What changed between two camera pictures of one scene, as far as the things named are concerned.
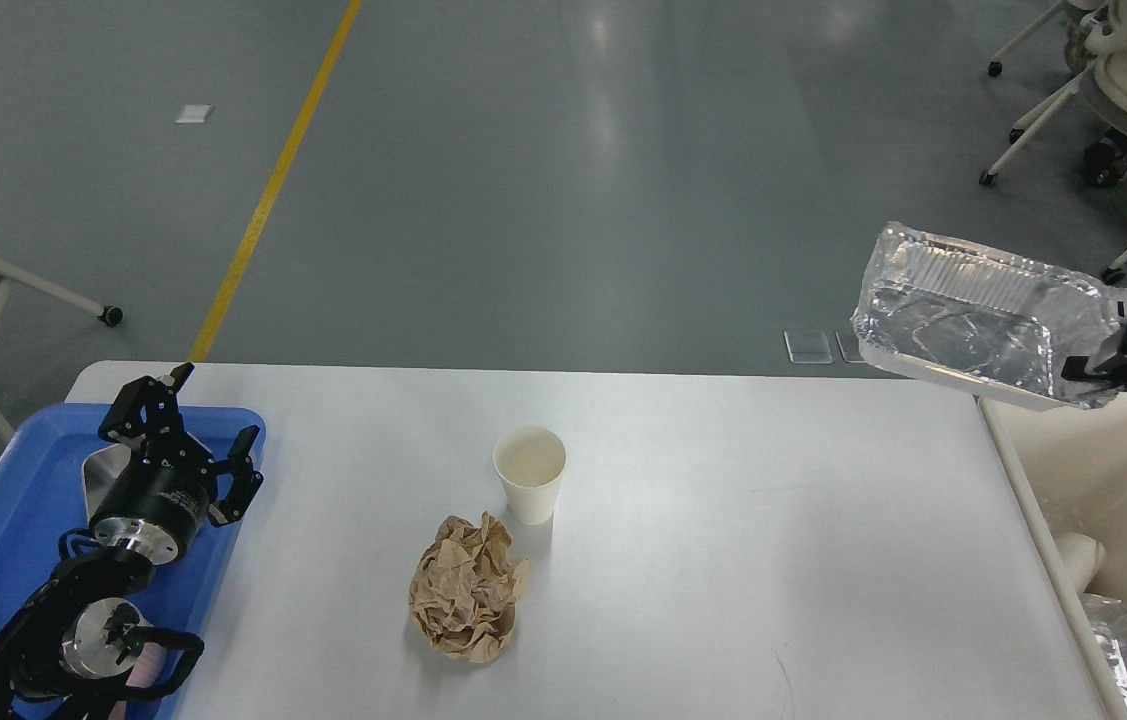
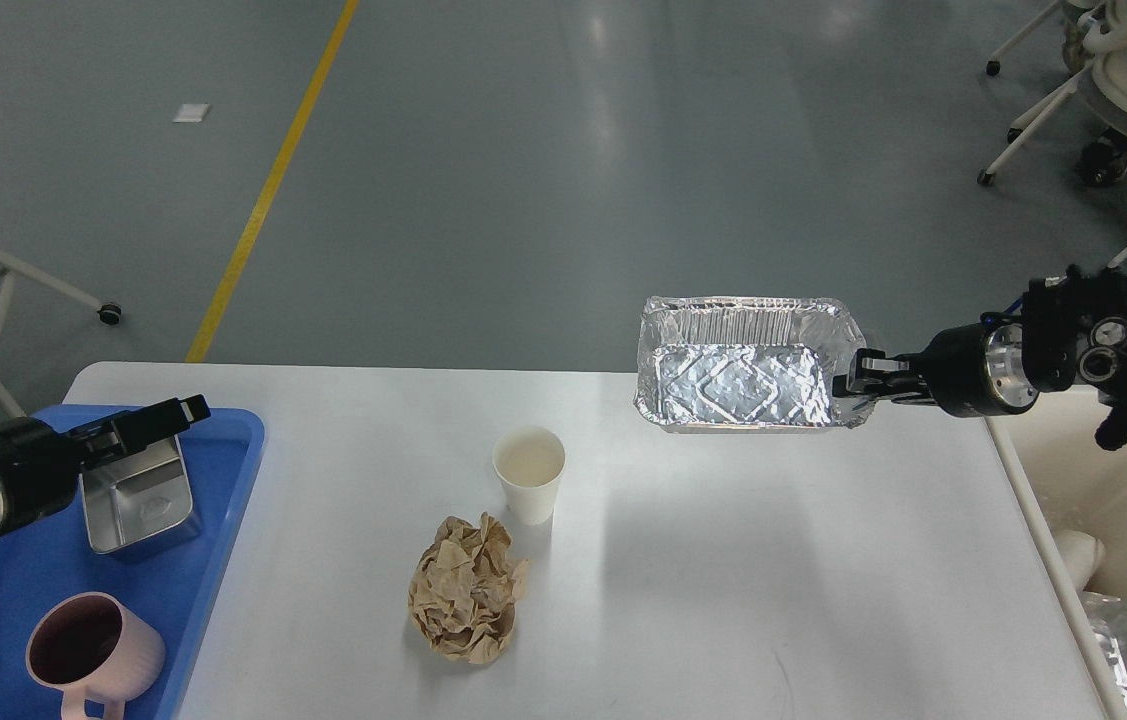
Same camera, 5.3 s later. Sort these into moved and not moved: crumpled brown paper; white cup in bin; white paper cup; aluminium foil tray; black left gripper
Moved: black left gripper; aluminium foil tray
Not moved: crumpled brown paper; white cup in bin; white paper cup
